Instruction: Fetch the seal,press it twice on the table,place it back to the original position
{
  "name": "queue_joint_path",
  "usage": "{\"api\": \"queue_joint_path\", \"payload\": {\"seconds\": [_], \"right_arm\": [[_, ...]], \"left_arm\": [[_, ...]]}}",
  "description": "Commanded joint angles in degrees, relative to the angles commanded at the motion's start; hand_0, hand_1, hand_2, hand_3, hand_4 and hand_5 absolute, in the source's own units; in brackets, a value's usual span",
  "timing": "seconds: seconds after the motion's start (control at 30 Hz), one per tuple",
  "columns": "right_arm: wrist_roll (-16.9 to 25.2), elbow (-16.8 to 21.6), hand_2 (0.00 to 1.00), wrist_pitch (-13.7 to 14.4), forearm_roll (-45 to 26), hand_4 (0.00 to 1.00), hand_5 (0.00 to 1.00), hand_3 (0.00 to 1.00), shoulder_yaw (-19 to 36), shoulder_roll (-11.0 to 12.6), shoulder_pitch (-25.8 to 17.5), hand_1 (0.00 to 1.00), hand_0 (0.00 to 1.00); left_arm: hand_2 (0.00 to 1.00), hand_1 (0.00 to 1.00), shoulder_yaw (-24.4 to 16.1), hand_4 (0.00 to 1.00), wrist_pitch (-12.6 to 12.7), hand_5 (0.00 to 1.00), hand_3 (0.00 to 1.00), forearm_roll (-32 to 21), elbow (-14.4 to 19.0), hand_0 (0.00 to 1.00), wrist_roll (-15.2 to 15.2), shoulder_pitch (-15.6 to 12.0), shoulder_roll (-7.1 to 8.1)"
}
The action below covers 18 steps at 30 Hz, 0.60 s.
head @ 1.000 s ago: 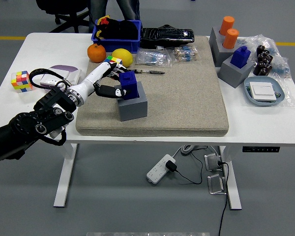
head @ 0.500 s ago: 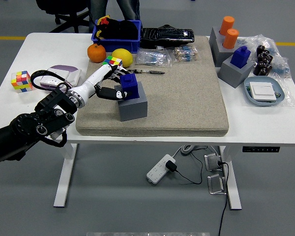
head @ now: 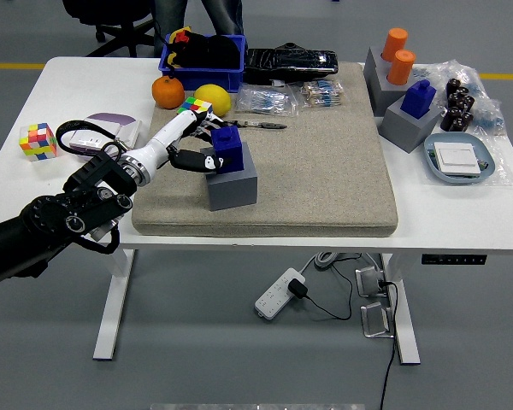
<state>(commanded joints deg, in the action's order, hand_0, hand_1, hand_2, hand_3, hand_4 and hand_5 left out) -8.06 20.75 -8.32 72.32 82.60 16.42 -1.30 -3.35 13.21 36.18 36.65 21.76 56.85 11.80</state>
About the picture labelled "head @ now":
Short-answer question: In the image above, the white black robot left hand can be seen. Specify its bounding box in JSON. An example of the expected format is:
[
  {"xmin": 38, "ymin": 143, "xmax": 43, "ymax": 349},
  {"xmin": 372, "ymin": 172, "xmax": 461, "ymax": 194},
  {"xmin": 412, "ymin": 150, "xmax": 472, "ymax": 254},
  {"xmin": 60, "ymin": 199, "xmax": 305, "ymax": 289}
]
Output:
[{"xmin": 127, "ymin": 109, "xmax": 240, "ymax": 181}]

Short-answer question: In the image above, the blue seal stamp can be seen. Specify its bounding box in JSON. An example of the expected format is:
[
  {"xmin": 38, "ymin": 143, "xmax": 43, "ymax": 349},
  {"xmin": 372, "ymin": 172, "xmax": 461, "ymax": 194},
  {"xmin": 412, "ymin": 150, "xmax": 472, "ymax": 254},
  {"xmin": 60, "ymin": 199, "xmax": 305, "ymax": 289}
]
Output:
[
  {"xmin": 400, "ymin": 79, "xmax": 436, "ymax": 120},
  {"xmin": 209, "ymin": 126, "xmax": 245, "ymax": 174}
]

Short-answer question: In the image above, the grey cube seal holder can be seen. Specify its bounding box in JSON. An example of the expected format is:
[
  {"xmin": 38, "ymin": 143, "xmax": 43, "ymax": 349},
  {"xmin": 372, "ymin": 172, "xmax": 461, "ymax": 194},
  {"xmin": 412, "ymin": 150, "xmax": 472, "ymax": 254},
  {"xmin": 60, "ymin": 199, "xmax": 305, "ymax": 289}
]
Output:
[
  {"xmin": 199, "ymin": 143, "xmax": 258, "ymax": 212},
  {"xmin": 378, "ymin": 94, "xmax": 446, "ymax": 154}
]

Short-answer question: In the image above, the bright colour puzzle cube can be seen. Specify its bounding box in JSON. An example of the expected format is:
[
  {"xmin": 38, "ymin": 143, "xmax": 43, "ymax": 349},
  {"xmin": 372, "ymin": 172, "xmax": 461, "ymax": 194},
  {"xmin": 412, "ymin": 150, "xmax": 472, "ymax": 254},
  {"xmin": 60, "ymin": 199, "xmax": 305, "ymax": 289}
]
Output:
[{"xmin": 177, "ymin": 96, "xmax": 214, "ymax": 119}]

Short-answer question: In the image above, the orange fruit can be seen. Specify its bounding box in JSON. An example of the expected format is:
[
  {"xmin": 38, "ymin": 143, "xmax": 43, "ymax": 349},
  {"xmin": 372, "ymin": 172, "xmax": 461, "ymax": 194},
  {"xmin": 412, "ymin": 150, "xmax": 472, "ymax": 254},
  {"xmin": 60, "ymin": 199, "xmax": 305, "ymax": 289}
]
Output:
[{"xmin": 151, "ymin": 75, "xmax": 186, "ymax": 108}]

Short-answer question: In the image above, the yellow lemon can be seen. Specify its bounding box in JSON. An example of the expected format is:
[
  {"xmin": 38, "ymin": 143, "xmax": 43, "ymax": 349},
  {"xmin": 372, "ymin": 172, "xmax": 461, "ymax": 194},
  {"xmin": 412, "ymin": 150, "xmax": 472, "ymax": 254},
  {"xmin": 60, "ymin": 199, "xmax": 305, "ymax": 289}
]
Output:
[{"xmin": 194, "ymin": 84, "xmax": 233, "ymax": 119}]

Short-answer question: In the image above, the purple dish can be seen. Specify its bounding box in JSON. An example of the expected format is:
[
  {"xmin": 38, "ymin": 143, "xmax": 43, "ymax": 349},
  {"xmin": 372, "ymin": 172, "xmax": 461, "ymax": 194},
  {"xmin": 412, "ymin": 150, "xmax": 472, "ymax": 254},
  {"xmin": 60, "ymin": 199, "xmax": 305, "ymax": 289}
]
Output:
[{"xmin": 68, "ymin": 112, "xmax": 143, "ymax": 161}]

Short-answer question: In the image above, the blue plastic bin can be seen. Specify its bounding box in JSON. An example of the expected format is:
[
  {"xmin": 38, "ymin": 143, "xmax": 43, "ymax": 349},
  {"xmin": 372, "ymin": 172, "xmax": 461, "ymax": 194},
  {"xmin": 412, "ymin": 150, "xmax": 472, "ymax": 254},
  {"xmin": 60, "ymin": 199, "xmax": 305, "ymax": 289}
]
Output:
[{"xmin": 158, "ymin": 33, "xmax": 246, "ymax": 92}]

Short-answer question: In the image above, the black pen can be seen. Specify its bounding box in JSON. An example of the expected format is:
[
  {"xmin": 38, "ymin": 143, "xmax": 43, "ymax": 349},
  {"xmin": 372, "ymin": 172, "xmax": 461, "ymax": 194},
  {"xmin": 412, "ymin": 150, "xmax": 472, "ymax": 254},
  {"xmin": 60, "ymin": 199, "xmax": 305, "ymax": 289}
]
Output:
[{"xmin": 227, "ymin": 120, "xmax": 288, "ymax": 131}]

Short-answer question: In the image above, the black cloth bundle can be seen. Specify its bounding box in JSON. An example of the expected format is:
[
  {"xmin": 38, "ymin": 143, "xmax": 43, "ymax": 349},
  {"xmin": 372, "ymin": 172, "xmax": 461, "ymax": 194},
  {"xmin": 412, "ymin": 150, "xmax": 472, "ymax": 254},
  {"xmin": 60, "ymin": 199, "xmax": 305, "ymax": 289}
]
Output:
[{"xmin": 170, "ymin": 32, "xmax": 243, "ymax": 69}]

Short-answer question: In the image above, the yellow red tool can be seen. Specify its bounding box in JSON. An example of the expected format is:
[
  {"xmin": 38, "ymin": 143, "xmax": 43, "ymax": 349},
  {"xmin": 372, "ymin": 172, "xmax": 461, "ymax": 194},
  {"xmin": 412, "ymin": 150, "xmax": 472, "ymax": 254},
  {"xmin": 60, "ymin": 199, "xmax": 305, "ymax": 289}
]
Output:
[{"xmin": 167, "ymin": 26, "xmax": 193, "ymax": 69}]

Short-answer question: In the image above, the bag of blue resistors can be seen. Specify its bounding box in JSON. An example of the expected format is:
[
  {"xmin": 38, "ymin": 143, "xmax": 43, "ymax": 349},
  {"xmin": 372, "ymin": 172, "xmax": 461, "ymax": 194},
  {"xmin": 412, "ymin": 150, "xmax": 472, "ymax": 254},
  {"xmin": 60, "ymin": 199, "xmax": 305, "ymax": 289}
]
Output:
[{"xmin": 234, "ymin": 83, "xmax": 301, "ymax": 118}]

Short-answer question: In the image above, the black office chair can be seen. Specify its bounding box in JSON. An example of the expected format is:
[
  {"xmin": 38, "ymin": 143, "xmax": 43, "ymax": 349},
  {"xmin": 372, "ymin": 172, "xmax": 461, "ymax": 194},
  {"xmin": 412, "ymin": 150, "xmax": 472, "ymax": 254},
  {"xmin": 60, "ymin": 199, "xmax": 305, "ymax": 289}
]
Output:
[{"xmin": 62, "ymin": 0, "xmax": 163, "ymax": 59}]

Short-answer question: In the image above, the white table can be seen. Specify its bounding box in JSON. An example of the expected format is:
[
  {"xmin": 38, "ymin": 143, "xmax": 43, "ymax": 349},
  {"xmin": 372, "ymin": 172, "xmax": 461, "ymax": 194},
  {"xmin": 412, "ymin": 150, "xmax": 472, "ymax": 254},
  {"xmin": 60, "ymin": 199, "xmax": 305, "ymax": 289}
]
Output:
[{"xmin": 0, "ymin": 56, "xmax": 513, "ymax": 365}]

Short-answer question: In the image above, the person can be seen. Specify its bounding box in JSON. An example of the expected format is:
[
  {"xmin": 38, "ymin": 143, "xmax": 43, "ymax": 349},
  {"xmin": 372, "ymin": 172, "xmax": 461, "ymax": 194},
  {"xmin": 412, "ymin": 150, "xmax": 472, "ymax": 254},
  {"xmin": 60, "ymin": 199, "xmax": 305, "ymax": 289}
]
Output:
[{"xmin": 152, "ymin": 0, "xmax": 245, "ymax": 56}]

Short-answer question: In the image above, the pastel colour puzzle cube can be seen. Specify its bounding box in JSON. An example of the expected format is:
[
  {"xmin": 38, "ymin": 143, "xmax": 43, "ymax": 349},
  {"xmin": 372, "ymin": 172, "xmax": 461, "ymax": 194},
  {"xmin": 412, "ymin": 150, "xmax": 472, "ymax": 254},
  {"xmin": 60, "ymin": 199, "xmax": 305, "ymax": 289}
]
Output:
[{"xmin": 18, "ymin": 122, "xmax": 58, "ymax": 162}]

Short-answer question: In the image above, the black plastic-wrapped package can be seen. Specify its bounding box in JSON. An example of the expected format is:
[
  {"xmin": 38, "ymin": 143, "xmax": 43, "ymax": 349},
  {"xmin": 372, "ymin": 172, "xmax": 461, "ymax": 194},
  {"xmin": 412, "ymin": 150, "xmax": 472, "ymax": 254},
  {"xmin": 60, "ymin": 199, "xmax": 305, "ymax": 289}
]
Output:
[{"xmin": 242, "ymin": 41, "xmax": 339, "ymax": 85}]

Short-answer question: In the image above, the grey-brown mat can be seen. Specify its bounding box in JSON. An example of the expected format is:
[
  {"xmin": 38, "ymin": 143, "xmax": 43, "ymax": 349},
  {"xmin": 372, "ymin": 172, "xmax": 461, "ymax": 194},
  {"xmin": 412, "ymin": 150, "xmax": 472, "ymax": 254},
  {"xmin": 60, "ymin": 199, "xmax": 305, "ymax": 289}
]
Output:
[{"xmin": 131, "ymin": 61, "xmax": 399, "ymax": 238}]

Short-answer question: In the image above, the bag of tan resistors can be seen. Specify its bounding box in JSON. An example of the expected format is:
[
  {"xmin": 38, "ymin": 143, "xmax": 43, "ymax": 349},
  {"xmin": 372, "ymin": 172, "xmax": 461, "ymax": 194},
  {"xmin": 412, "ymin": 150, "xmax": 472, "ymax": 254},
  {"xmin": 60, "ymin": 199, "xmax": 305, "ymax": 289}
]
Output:
[{"xmin": 298, "ymin": 79, "xmax": 348, "ymax": 108}]

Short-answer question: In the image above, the white power strip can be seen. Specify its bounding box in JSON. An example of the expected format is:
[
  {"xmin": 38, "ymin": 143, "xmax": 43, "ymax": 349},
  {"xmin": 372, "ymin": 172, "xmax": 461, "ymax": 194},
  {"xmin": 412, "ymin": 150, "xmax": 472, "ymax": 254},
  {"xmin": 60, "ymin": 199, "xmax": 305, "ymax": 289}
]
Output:
[{"xmin": 254, "ymin": 267, "xmax": 307, "ymax": 320}]

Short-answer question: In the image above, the black power adapter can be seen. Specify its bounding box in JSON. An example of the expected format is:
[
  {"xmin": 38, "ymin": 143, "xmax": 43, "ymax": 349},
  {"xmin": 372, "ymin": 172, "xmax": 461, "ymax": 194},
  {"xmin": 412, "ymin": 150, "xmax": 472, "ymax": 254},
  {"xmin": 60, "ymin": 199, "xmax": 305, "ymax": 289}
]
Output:
[{"xmin": 286, "ymin": 278, "xmax": 309, "ymax": 301}]

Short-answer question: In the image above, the tall grey double holder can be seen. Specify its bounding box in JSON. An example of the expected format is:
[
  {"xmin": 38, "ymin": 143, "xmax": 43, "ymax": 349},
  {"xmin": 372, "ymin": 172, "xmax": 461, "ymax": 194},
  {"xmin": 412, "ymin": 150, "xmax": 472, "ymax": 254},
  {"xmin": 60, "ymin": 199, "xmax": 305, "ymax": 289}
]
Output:
[{"xmin": 363, "ymin": 45, "xmax": 416, "ymax": 117}]

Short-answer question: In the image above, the orange cylinder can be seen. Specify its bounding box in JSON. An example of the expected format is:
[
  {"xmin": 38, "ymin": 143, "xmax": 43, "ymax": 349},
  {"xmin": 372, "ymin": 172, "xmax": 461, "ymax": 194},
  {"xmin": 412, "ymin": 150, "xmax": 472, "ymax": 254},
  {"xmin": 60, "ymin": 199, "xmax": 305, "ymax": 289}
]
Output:
[
  {"xmin": 380, "ymin": 27, "xmax": 409, "ymax": 61},
  {"xmin": 386, "ymin": 49, "xmax": 417, "ymax": 85}
]

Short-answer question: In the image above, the clear acrylic stand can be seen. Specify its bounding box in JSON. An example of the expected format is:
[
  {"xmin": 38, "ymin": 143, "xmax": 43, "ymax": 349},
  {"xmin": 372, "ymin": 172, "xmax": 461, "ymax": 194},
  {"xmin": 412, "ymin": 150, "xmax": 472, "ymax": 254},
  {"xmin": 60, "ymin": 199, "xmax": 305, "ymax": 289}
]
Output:
[
  {"xmin": 359, "ymin": 302, "xmax": 395, "ymax": 340},
  {"xmin": 354, "ymin": 266, "xmax": 390, "ymax": 298}
]

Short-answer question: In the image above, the light blue dish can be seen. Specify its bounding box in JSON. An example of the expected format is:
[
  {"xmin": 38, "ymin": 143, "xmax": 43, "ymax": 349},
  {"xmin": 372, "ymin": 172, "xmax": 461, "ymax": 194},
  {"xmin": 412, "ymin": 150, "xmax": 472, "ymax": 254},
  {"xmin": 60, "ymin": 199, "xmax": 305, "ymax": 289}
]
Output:
[{"xmin": 423, "ymin": 132, "xmax": 497, "ymax": 185}]

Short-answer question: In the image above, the black table control panel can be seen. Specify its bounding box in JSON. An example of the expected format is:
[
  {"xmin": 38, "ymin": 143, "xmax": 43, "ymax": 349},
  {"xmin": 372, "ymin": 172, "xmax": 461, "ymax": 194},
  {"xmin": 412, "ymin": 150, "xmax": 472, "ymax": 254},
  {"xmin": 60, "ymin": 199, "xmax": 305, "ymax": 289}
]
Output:
[{"xmin": 421, "ymin": 254, "xmax": 487, "ymax": 266}]

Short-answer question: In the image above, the clear bag of blue parts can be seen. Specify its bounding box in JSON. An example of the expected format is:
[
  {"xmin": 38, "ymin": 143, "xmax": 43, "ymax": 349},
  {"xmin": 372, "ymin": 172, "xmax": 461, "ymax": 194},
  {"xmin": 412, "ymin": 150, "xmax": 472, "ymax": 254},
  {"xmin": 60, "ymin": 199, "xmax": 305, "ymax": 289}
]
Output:
[{"xmin": 412, "ymin": 58, "xmax": 508, "ymax": 138}]

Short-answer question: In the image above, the white switch panel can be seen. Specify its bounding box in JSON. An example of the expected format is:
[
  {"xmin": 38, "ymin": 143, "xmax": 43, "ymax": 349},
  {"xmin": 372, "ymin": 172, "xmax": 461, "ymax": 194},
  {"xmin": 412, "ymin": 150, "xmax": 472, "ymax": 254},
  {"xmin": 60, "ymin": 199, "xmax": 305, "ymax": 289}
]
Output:
[
  {"xmin": 433, "ymin": 143, "xmax": 482, "ymax": 176},
  {"xmin": 112, "ymin": 120, "xmax": 143, "ymax": 149}
]

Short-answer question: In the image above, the white wall socket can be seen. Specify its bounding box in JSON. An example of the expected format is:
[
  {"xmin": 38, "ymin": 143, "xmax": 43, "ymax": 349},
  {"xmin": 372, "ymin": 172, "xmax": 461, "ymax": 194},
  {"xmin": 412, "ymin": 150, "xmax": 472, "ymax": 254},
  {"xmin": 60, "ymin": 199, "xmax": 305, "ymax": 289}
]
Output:
[{"xmin": 69, "ymin": 126, "xmax": 121, "ymax": 153}]

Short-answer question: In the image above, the white power strip cable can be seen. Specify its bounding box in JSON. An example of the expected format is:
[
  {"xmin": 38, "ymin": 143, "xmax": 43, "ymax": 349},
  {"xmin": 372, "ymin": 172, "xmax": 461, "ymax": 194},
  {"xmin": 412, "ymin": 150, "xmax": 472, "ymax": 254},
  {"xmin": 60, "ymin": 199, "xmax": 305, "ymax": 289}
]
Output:
[{"xmin": 301, "ymin": 250, "xmax": 339, "ymax": 274}]

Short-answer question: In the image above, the black adapter cable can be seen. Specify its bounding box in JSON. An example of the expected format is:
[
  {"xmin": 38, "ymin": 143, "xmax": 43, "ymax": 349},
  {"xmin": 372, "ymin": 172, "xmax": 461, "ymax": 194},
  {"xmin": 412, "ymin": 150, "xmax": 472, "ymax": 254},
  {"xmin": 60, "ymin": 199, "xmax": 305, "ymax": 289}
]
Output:
[{"xmin": 301, "ymin": 255, "xmax": 363, "ymax": 321}]

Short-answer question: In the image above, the black power cable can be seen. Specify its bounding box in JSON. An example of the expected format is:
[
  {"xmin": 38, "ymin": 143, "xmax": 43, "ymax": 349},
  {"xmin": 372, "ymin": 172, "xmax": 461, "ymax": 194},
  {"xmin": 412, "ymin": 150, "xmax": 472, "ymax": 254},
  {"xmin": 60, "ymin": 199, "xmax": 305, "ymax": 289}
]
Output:
[{"xmin": 375, "ymin": 279, "xmax": 401, "ymax": 410}]

